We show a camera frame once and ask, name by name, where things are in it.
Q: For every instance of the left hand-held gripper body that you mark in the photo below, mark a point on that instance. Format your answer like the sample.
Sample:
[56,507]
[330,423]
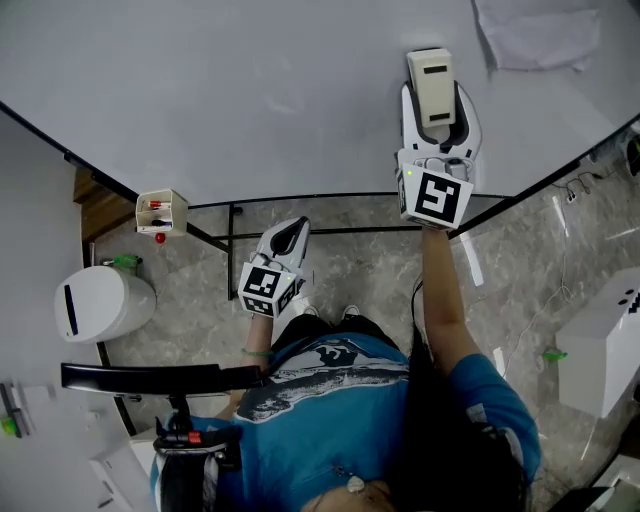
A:
[265,290]

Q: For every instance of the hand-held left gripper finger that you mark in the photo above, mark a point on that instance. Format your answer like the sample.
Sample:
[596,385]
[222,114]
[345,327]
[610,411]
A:
[266,245]
[301,250]

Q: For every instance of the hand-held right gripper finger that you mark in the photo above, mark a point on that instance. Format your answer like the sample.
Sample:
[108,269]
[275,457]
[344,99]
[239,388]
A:
[472,130]
[409,125]

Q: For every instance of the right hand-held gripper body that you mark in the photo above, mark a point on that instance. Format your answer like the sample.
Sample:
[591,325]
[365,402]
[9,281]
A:
[435,200]

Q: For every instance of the beige rectangular device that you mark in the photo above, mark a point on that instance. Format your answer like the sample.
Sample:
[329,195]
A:
[430,95]

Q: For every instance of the person's left forearm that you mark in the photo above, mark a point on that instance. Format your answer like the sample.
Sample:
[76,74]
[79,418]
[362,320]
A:
[260,335]

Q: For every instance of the person's right forearm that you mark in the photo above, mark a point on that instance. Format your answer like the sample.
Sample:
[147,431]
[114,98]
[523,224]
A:
[445,300]

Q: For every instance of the person's left shoe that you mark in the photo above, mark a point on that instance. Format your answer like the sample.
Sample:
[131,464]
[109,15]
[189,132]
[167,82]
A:
[311,312]

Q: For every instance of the person's shoe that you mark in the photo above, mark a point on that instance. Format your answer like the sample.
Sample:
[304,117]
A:
[311,312]
[351,311]

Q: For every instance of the person's black trousers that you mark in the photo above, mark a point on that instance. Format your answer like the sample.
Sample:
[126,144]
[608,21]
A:
[310,327]

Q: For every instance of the person's right shoe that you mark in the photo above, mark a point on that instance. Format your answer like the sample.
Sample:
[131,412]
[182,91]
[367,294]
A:
[351,311]

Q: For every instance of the cream marker holder box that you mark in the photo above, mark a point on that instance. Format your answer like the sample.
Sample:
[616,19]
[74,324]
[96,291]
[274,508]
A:
[177,212]

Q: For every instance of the red round magnet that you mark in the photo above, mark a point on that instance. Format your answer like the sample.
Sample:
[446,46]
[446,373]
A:
[160,238]

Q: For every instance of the black marker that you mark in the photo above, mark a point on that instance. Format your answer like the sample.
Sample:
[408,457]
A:
[161,222]

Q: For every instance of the light grey cloth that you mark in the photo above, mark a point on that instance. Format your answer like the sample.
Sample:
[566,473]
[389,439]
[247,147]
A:
[535,35]

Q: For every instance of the red-capped marker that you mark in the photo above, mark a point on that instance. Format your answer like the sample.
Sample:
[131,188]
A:
[159,204]

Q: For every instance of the small green plastic object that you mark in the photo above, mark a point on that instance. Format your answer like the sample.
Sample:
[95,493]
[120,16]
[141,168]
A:
[555,355]
[127,260]

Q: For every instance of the black flat mounted device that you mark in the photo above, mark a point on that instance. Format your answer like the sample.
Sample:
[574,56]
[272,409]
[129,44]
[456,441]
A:
[150,380]

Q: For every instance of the white oval lidded bin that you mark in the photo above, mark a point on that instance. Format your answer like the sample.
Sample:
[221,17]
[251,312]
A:
[110,305]

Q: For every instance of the person's blue printed shirt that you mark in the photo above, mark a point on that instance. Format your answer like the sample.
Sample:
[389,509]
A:
[310,440]

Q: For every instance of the brown wooden steps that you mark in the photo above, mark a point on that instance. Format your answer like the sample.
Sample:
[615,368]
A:
[100,210]

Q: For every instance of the white box with black marks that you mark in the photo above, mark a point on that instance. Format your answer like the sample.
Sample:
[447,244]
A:
[600,340]

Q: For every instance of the person's bare neck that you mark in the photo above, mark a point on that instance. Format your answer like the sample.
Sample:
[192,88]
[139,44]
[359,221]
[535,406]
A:
[350,500]

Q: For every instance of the white rounded appliance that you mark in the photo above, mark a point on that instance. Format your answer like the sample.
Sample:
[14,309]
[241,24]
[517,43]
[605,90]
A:
[120,475]

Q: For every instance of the grey flat tool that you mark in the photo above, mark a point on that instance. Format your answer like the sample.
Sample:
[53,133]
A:
[15,405]

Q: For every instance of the bright green small block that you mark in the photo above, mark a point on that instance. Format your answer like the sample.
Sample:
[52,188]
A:
[7,426]

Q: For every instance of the white and black appliance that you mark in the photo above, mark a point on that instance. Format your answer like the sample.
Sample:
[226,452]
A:
[620,475]

